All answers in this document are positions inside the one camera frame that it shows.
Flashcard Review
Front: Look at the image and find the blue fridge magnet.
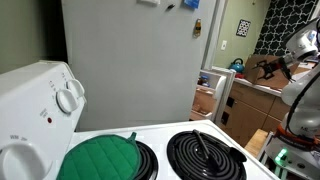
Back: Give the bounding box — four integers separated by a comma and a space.
184, 0, 200, 9

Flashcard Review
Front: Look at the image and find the white wall outlet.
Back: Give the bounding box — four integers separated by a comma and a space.
221, 40, 227, 51

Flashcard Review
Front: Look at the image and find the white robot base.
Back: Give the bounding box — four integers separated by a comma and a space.
258, 132, 320, 180

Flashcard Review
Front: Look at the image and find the white refrigerator body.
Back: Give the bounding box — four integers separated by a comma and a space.
62, 0, 215, 131

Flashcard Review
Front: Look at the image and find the white fridge door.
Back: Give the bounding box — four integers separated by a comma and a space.
189, 67, 235, 123

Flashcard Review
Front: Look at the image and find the wooden block table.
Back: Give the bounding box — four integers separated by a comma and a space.
245, 129, 268, 157

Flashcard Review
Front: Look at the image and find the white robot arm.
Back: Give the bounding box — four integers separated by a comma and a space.
253, 17, 320, 139

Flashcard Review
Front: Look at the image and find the green quilted pot holder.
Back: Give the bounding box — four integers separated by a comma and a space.
56, 132, 141, 180

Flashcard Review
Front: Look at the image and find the white electric stove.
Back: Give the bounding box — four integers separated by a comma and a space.
0, 60, 281, 180

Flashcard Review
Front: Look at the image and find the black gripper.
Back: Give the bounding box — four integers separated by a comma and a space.
253, 56, 294, 80

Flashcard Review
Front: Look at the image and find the white stove knob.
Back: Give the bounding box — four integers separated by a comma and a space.
66, 79, 85, 98
56, 89, 79, 114
0, 143, 52, 180

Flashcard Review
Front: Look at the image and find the black coil burner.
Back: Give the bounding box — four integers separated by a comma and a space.
167, 129, 247, 180
134, 141, 159, 180

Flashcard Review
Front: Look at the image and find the teal kettle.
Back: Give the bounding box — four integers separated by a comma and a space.
229, 58, 244, 73

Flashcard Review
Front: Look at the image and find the patterned wall picture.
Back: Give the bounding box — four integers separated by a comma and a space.
236, 19, 251, 37

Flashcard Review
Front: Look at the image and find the wooden kitchen cabinet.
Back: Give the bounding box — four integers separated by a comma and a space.
217, 82, 290, 147

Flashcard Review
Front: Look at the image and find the brown cardboard box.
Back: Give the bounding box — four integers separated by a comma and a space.
244, 54, 298, 89

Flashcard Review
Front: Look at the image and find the bottle shaped fridge magnet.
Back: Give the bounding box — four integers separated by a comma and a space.
193, 18, 202, 38

